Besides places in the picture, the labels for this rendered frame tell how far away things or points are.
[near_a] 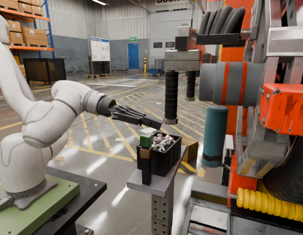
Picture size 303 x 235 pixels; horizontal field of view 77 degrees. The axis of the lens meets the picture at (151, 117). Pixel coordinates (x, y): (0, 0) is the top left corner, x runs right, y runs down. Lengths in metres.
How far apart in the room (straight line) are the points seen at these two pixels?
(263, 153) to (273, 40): 0.22
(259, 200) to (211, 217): 0.60
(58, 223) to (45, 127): 0.42
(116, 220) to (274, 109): 1.14
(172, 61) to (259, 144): 0.28
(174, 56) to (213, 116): 0.37
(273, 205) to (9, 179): 0.94
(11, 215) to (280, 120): 0.95
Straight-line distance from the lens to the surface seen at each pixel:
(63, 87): 0.79
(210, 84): 0.63
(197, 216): 1.24
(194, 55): 0.50
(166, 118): 0.55
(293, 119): 0.36
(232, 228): 1.13
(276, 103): 0.34
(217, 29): 0.48
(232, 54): 1.08
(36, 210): 0.97
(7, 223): 0.97
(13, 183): 0.98
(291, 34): 0.44
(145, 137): 0.69
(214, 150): 0.85
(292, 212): 0.71
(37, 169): 0.97
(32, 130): 0.70
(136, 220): 1.31
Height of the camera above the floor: 0.93
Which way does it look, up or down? 17 degrees down
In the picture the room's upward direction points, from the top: straight up
